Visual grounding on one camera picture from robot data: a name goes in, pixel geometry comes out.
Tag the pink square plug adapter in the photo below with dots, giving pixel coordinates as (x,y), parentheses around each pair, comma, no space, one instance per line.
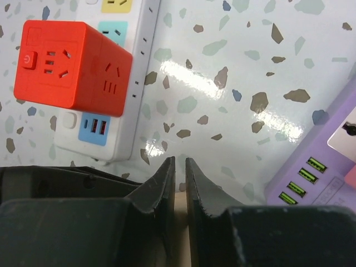
(350,177)

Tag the red cube plug adapter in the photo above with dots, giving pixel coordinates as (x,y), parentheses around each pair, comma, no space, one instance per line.
(59,65)

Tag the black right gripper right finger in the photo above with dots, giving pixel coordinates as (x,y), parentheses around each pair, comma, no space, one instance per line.
(225,232)

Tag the white multicolour power strip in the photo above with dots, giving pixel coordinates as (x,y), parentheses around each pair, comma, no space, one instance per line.
(131,26)

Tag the purple power strip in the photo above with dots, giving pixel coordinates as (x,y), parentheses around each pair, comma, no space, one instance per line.
(314,173)

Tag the tan cube plug adapter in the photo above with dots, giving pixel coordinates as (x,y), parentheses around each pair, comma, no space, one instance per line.
(181,246)

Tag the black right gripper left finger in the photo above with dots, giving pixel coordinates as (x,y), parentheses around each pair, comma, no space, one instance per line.
(80,216)

